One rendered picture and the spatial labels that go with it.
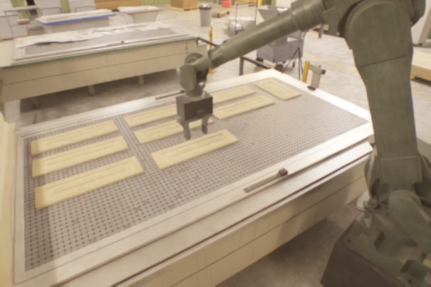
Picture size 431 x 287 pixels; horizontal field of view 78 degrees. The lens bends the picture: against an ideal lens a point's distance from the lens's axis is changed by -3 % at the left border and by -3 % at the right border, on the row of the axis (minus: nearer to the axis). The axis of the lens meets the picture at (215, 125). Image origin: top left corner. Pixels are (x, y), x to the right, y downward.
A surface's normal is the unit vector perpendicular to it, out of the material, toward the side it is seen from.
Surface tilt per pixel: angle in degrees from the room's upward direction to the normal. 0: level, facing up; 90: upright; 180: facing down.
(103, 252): 0
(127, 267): 0
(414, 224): 90
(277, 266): 0
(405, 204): 90
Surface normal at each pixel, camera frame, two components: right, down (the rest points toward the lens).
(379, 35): -0.38, 0.47
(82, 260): 0.00, -0.86
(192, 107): 0.52, 0.44
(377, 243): 0.47, -0.33
